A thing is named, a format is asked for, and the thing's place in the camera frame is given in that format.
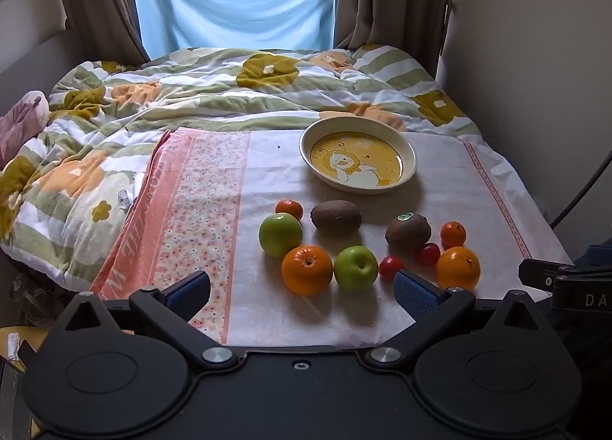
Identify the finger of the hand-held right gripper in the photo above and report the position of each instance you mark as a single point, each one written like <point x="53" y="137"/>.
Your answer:
<point x="538" y="273"/>

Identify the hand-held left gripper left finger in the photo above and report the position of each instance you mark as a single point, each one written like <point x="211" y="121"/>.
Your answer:
<point x="191" y="291"/>

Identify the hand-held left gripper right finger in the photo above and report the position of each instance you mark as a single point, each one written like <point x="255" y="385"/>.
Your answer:
<point x="416" y="294"/>

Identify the red cherry tomato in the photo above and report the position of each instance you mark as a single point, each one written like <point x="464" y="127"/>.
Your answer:
<point x="391" y="267"/>
<point x="428" y="253"/>

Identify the large orange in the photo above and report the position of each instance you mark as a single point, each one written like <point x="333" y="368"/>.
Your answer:
<point x="307" y="270"/>
<point x="458" y="268"/>

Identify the green apple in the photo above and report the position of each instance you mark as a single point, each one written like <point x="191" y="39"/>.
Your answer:
<point x="280" y="234"/>
<point x="355" y="268"/>

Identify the cream bowl with duck print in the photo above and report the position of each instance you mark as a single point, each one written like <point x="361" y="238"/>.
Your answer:
<point x="363" y="162"/>

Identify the brown kiwi with green sticker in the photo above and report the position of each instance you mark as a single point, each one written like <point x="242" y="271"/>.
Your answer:
<point x="408" y="231"/>

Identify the small tangerine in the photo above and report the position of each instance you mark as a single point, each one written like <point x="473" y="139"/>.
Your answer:
<point x="289" y="209"/>
<point x="453" y="234"/>

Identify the small clear plastic object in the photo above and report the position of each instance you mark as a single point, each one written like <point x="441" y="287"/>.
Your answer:
<point x="125" y="198"/>

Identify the white and pink floral cloth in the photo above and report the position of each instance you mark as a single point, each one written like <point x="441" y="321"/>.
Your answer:
<point x="267" y="172"/>

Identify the yellow wooden board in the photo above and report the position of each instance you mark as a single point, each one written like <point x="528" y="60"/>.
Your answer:
<point x="26" y="342"/>

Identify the white paper scrap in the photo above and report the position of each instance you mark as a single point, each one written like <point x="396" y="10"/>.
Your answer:
<point x="13" y="345"/>

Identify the green striped floral blanket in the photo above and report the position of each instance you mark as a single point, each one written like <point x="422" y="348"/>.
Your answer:
<point x="191" y="86"/>

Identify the pink plush cloth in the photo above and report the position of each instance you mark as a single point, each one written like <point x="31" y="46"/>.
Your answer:
<point x="19" y="124"/>

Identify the grey padded headboard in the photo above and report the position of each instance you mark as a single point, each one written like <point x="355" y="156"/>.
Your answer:
<point x="38" y="57"/>

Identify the light blue window cloth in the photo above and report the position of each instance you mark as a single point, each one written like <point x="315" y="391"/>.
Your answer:
<point x="229" y="0"/>

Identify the brown curtain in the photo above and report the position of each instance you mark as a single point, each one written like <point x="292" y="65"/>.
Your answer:
<point x="95" y="0"/>
<point x="392" y="0"/>

